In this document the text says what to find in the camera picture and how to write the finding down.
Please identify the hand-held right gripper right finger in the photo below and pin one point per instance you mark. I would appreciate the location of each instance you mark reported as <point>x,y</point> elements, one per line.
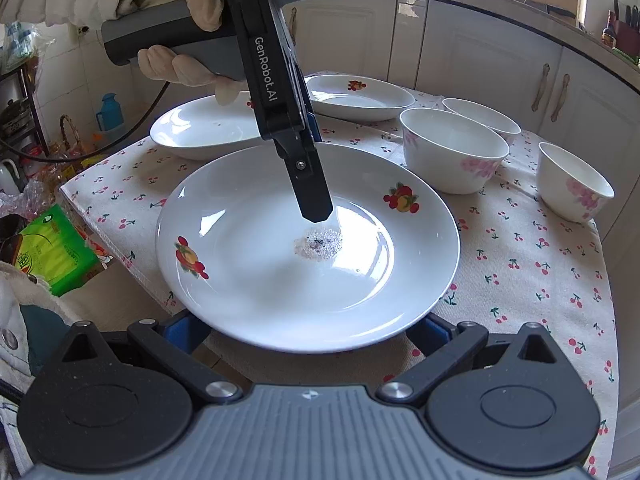
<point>431,334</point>

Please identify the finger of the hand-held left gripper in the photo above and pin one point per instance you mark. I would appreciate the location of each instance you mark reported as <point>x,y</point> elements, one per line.
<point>314,129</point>
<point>312,195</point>

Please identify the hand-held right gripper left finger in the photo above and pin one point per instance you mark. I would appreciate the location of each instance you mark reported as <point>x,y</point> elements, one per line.
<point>182,330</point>

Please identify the white fruit print plate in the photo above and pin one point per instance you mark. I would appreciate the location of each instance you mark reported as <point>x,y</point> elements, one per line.
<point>200,127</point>
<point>250,270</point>
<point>360,102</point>

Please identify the white pink floral bowl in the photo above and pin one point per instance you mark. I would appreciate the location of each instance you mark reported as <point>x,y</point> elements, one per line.
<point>440,160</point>
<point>565,185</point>
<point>490,117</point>

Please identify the white cabinet door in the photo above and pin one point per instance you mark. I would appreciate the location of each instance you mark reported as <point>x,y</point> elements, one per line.
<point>350,35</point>
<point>600,110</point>
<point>480,50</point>

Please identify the cherry print tablecloth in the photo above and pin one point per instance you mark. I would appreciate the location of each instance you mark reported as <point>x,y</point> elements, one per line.
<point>525,270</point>

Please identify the green paper packet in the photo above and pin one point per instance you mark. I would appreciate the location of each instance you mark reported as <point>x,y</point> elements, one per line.
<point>55,255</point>

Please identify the blue thermos jug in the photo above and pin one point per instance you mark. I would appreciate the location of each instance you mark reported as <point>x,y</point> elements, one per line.
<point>110,115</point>

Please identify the clear plastic bag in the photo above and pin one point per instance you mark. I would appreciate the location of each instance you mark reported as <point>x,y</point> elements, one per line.
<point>27,197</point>

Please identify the wicker basket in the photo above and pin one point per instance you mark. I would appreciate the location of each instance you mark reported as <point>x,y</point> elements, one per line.
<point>75,152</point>

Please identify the black metal shelf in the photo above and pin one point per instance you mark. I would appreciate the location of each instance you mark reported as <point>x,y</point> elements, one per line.
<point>30,105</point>

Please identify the dark sauce bottle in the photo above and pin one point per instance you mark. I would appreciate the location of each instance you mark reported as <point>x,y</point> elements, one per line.
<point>608,32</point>

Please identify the knife block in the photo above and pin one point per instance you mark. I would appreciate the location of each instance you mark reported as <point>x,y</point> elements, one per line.
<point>627,30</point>

